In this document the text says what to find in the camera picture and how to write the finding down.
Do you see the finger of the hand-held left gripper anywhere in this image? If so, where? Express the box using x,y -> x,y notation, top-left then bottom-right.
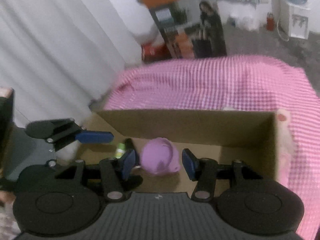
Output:
26,118 -> 114,152

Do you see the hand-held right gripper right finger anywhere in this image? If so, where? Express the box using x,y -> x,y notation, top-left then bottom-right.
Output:
182,148 -> 263,203

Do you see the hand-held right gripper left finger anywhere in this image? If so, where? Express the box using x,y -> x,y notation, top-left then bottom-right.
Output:
54,149 -> 137,202

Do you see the green lip balm tube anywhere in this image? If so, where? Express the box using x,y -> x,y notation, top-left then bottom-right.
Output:
114,142 -> 125,157

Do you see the black cylindrical tube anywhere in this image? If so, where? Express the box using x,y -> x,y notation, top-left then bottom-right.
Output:
124,138 -> 137,153

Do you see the purple plastic lid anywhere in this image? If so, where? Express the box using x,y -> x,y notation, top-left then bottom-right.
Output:
139,137 -> 182,176

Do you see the brown cardboard box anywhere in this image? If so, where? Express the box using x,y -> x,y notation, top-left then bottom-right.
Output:
80,109 -> 279,195

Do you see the pink checked tablecloth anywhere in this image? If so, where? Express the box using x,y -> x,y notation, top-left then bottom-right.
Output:
102,54 -> 320,240

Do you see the cream heart-print cloth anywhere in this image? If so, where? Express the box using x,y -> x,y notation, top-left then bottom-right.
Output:
275,109 -> 295,163

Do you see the white plastic bag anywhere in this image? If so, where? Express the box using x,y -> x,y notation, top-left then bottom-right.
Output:
229,14 -> 259,32

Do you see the red bottle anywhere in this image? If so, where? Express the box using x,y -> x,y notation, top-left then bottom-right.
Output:
266,12 -> 275,32

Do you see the white water dispenser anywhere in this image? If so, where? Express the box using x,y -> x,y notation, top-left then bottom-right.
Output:
279,0 -> 311,40

